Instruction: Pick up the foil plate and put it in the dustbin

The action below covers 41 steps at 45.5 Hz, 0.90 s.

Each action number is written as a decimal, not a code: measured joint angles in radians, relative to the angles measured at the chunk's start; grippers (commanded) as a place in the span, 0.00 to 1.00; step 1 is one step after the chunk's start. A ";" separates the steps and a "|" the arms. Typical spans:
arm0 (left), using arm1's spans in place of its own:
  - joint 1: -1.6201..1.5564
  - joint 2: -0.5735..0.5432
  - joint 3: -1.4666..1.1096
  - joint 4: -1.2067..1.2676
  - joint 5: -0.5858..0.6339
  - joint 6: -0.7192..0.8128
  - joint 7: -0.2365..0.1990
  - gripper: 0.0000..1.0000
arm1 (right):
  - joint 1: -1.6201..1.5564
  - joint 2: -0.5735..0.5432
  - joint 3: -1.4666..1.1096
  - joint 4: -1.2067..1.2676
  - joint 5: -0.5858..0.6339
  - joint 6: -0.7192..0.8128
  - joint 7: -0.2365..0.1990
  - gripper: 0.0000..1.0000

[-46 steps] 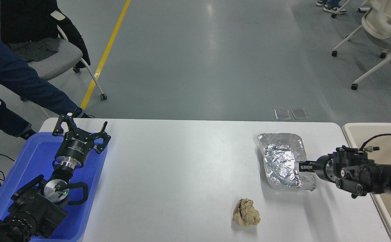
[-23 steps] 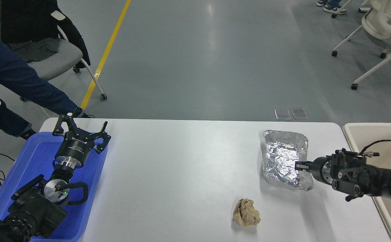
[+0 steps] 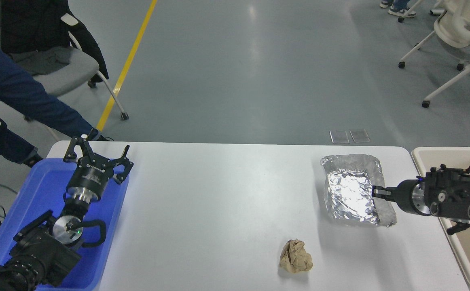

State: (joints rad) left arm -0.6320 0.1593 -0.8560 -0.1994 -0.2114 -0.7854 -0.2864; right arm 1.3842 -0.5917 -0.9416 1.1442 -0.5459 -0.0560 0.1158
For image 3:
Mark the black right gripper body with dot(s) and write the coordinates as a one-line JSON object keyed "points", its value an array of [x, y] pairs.
{"points": [[405, 197]]}

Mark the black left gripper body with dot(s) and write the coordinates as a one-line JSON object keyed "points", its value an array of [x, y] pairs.
{"points": [[89, 176]]}

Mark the silver foil tray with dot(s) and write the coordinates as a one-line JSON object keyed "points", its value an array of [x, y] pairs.
{"points": [[350, 194]]}

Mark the clear floor plate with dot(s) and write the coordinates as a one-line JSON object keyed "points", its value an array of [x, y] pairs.
{"points": [[339, 136], [360, 135]]}

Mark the blue plastic tray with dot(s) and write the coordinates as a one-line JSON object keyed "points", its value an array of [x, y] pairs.
{"points": [[45, 190]]}

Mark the grey padded chair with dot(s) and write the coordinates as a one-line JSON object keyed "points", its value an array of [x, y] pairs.
{"points": [[77, 66]]}

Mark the grey folded garment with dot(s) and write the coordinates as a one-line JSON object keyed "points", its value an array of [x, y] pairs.
{"points": [[41, 58]]}

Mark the crumpled tan paper ball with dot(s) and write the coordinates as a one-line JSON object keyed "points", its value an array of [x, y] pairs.
{"points": [[296, 256]]}

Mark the black jacket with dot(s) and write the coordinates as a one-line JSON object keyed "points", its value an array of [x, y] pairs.
{"points": [[37, 24]]}

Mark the white wheeled chair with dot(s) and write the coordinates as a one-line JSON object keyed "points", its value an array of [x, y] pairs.
{"points": [[411, 11], [457, 28]]}

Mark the standing person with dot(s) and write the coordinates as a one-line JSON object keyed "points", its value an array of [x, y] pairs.
{"points": [[401, 9]]}

